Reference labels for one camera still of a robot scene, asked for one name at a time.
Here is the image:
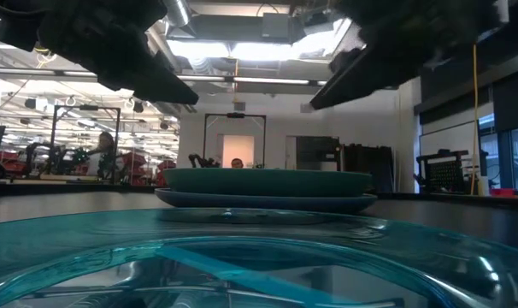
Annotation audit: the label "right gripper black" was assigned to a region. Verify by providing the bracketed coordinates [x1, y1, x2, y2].
[309, 0, 502, 110]

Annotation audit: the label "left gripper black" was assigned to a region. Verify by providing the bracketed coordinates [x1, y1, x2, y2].
[0, 0, 199, 105]

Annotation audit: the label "large teal plastic plate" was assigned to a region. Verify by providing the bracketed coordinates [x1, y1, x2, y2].
[162, 167, 374, 198]

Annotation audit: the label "red storage bins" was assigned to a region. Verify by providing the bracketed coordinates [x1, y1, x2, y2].
[117, 152, 178, 186]

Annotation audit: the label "grey ceiling box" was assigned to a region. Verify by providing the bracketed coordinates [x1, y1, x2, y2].
[261, 12, 291, 40]

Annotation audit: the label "dark cabinet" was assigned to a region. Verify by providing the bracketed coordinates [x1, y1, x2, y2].
[296, 136, 342, 172]

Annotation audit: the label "long ceiling light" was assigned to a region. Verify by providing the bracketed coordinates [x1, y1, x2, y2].
[177, 74, 311, 86]

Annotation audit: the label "dark leaning panels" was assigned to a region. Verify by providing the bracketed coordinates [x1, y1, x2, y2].
[343, 144, 393, 193]

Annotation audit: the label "black pegboard cart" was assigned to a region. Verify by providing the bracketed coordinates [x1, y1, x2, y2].
[415, 148, 472, 194]

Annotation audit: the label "large blue plastic plate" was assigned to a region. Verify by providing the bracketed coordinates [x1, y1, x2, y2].
[154, 187, 379, 215]

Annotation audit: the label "black window blind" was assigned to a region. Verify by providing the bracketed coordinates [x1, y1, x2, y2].
[492, 80, 518, 133]

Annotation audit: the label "cyan clear plastic plate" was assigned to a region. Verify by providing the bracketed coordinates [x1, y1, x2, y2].
[0, 208, 518, 308]

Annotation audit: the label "silver ceiling duct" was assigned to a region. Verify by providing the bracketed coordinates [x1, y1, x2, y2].
[162, 0, 191, 27]

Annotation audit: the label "black background rig frame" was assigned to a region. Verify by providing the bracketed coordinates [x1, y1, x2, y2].
[203, 112, 268, 169]
[49, 104, 122, 186]

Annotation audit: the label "yellow cable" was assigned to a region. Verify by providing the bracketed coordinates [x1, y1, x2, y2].
[470, 42, 480, 196]

